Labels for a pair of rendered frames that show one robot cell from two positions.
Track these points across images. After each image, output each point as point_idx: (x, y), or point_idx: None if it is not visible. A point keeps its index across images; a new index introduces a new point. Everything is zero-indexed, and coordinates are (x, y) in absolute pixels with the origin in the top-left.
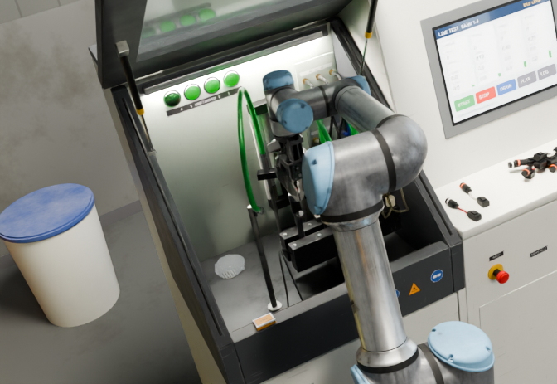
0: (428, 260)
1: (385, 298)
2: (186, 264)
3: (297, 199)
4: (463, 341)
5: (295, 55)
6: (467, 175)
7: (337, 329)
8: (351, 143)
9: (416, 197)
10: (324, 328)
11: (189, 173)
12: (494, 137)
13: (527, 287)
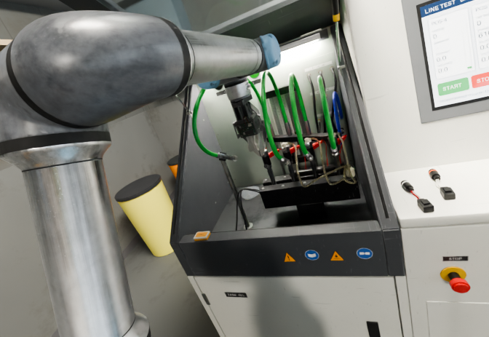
0: (353, 236)
1: (56, 284)
2: (177, 182)
3: (257, 154)
4: None
5: (300, 55)
6: (447, 164)
7: (259, 263)
8: None
9: (365, 172)
10: (247, 258)
11: (233, 132)
12: None
13: None
